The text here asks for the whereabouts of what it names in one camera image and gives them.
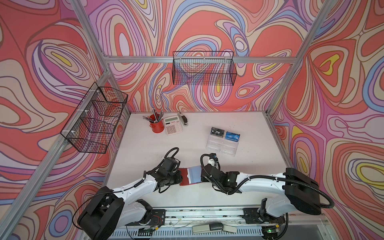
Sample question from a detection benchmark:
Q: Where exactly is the red leather card holder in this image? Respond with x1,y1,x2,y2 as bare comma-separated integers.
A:
179,166,202,186

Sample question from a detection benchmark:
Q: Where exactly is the clear acrylic card stand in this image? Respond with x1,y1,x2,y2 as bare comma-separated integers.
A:
206,130,240,157

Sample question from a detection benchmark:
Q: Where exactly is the blue credit card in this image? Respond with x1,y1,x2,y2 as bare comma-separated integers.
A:
225,131,241,142

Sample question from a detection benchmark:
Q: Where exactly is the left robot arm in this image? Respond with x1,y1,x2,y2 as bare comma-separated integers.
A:
73,156,182,240

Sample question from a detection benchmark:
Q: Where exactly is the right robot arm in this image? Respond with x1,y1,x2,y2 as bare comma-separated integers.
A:
201,164,335,223

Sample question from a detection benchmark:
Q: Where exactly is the black VIP credit card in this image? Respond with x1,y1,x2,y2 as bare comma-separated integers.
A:
210,127,225,138

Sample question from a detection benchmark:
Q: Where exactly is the grey foot pedal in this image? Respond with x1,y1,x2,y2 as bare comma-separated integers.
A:
192,223,237,234

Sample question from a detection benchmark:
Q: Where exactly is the pink desk calculator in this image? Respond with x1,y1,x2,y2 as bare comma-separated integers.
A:
163,116,183,136

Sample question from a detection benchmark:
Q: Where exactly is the red metal pen bucket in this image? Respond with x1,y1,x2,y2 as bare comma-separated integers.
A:
150,115,165,134

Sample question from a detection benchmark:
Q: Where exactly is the pens and pencils bunch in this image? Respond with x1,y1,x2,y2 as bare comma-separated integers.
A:
143,109,164,124

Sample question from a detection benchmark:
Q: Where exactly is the grey black stapler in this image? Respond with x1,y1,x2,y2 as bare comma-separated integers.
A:
178,112,189,127

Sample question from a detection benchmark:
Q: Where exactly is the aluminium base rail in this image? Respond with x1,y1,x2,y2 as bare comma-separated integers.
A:
83,205,328,229

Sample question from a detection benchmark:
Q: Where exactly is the black wire basket left wall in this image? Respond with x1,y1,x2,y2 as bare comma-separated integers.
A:
61,83,128,154

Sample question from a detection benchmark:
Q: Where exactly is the black wire basket wall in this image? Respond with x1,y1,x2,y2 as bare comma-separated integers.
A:
61,83,128,154
172,51,238,86

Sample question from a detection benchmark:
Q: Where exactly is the black wire basket back wall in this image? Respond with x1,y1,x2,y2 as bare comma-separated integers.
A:
172,51,238,86

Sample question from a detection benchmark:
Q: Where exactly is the aluminium frame post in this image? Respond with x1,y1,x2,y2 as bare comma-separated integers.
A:
70,0,133,116

